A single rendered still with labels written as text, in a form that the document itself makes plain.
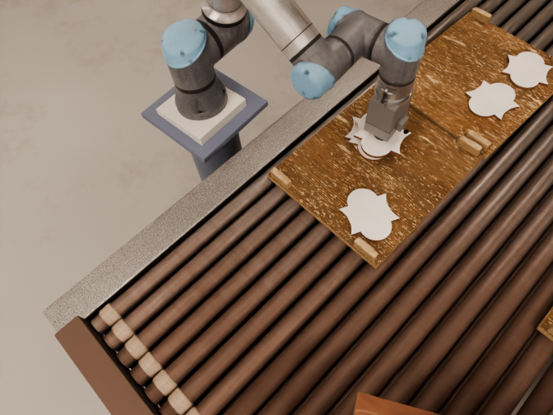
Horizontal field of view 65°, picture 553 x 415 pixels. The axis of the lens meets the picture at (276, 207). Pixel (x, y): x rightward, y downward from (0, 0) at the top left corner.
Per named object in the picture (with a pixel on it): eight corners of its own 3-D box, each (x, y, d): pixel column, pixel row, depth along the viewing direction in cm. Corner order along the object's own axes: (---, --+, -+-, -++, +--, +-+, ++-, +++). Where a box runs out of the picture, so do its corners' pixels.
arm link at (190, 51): (163, 79, 119) (146, 37, 108) (197, 51, 124) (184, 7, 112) (193, 97, 115) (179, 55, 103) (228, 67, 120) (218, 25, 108)
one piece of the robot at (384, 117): (409, 108, 88) (394, 156, 102) (431, 81, 91) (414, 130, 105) (367, 87, 91) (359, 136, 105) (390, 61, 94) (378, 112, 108)
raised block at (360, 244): (351, 246, 99) (353, 240, 96) (357, 240, 99) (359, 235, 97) (372, 263, 96) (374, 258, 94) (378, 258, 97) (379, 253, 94)
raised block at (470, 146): (455, 144, 110) (458, 137, 108) (459, 140, 111) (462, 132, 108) (476, 157, 108) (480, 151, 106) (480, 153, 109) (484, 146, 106)
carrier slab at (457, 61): (378, 86, 123) (379, 82, 122) (467, 16, 135) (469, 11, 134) (485, 159, 109) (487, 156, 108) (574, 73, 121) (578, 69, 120)
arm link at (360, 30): (315, 25, 84) (363, 48, 80) (349, -6, 88) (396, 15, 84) (314, 57, 91) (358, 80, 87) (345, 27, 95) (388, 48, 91)
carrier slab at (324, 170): (267, 177, 111) (267, 174, 109) (373, 88, 123) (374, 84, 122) (375, 269, 97) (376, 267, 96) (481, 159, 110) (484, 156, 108)
